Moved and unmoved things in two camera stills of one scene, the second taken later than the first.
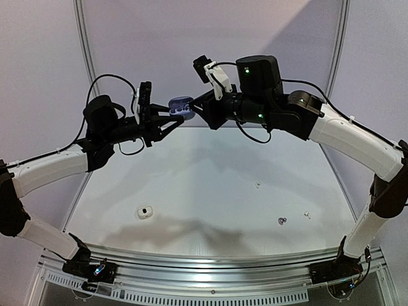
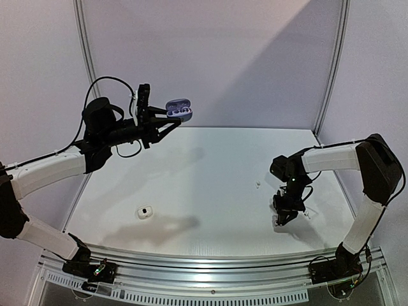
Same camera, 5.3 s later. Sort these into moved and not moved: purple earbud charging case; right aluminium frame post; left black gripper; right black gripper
Moved: right black gripper
Not moved: purple earbud charging case; left black gripper; right aluminium frame post
